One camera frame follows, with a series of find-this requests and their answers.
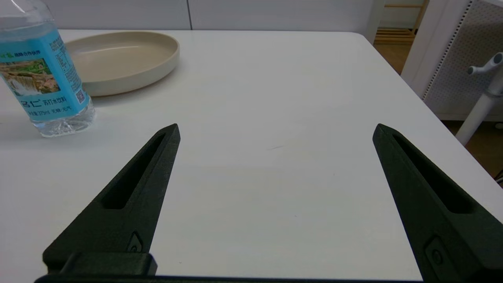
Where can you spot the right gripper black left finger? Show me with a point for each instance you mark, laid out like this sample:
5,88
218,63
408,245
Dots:
125,220

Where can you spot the beige round plate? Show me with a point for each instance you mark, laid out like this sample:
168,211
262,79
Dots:
129,59

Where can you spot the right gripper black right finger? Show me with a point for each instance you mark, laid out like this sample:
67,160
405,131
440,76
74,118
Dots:
416,204

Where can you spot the white desk leg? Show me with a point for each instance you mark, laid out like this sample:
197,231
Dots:
480,112

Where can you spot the black floor stand base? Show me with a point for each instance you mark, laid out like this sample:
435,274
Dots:
500,177

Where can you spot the white pegboard panel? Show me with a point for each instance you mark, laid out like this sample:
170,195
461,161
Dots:
467,43

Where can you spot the wooden shelf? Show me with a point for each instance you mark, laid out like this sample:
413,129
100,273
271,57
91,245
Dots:
397,35

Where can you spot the soda water bottle blue label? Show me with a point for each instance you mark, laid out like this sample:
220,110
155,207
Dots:
43,78

